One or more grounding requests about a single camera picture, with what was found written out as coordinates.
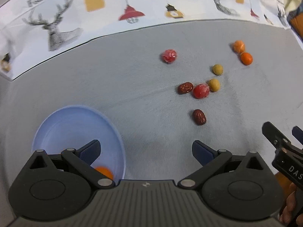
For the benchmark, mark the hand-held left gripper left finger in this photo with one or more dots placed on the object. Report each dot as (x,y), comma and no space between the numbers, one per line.
(91,150)

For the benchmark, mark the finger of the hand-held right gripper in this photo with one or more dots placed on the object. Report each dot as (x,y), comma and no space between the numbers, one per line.
(272,132)
(298,133)

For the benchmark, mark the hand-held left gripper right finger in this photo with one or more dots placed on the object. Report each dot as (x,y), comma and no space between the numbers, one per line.
(202,152)

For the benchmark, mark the small orange tangerine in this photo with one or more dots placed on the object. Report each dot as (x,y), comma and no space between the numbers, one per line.
(104,171)
(246,58)

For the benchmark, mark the light blue bowl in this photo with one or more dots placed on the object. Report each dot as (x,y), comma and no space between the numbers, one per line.
(71,127)

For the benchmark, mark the dark red date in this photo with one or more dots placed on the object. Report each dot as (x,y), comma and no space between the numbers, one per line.
(185,88)
(199,117)

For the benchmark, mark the yellow round longan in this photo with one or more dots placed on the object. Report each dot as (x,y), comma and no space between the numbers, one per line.
(217,69)
(214,85)

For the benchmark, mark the person's right hand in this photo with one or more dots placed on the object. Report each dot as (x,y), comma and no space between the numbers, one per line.
(290,204)

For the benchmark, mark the red hawthorn in clear wrap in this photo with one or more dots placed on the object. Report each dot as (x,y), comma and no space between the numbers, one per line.
(201,91)
(169,56)

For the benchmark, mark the tangerine in clear wrap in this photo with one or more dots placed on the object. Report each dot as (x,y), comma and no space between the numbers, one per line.
(238,46)

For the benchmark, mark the orange cushion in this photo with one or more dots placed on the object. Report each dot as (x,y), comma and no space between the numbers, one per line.
(297,22)

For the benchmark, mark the white deer printed cloth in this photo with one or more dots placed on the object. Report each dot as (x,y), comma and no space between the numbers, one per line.
(106,11)

